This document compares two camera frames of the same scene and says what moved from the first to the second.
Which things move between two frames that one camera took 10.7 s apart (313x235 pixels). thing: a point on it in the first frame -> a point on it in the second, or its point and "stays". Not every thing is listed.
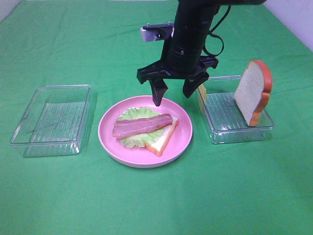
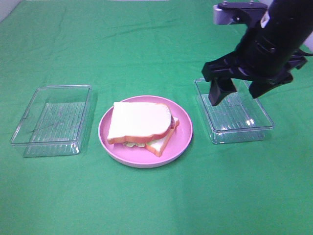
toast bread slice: [158, 147] stays
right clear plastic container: [226, 123] stays
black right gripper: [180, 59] -> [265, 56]
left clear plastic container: [53, 122] stays
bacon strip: [125, 128] -> [176, 124]
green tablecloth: [264, 187] stays
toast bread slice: [252, 93] -> [136, 121]
